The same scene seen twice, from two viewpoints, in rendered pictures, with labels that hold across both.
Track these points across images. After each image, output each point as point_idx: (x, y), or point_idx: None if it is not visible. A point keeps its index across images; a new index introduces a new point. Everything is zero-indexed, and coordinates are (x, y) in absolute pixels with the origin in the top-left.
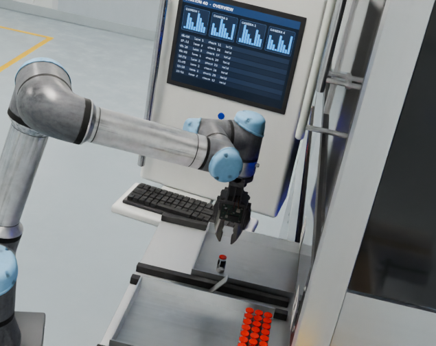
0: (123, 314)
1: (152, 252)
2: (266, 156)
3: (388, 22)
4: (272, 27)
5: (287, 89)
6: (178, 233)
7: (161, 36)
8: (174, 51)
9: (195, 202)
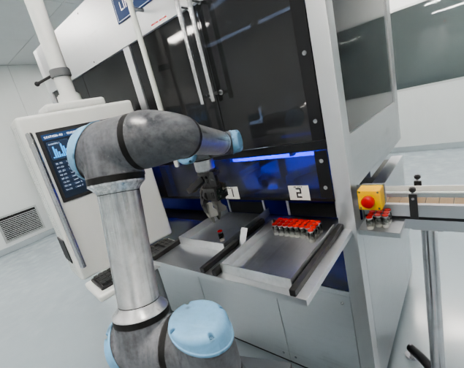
0: (261, 271)
1: (186, 266)
2: (150, 203)
3: None
4: None
5: None
6: (174, 254)
7: (46, 169)
8: (56, 178)
9: None
